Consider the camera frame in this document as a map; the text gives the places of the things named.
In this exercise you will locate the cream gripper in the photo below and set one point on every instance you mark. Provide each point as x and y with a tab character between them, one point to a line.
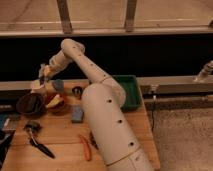
47	73

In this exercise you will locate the grey towel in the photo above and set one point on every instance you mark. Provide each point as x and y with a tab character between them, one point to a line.
41	76

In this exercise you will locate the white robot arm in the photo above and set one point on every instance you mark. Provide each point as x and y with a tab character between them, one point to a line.
101	102

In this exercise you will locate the blue grey cup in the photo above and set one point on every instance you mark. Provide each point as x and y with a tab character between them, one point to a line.
58	85

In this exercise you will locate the white paper cup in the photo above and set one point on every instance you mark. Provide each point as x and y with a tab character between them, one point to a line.
38	87

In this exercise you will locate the small metal cup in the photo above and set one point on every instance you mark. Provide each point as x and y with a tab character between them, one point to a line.
77	91

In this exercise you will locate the red bowl with food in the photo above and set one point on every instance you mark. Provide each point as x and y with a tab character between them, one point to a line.
55	102

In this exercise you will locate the dark brown bowl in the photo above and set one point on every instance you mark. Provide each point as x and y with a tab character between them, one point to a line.
31	104

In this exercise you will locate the blue sponge block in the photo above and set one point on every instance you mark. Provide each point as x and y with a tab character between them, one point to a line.
77	114

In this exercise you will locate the dark device at left edge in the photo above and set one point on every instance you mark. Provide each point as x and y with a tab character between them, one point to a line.
7	130

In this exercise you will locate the green plastic tray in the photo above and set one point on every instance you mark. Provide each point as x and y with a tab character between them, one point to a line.
133	95

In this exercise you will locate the metal fixture at right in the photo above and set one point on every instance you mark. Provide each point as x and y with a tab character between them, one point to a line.
205	72

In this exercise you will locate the black handled kitchen tool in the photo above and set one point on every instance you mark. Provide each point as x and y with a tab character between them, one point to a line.
32	129

